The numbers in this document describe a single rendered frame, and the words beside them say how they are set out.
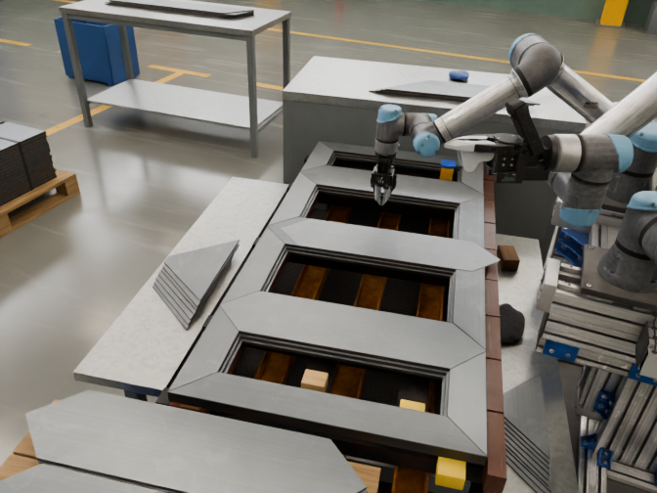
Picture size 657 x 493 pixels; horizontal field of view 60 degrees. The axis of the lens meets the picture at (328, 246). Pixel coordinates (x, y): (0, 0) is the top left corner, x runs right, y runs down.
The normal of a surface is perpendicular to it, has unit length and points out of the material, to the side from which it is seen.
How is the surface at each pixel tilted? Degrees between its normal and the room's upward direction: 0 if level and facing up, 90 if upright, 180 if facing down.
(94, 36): 90
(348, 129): 90
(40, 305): 0
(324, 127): 90
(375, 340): 0
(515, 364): 0
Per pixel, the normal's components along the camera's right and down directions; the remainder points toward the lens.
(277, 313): 0.04, -0.83
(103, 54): -0.40, 0.50
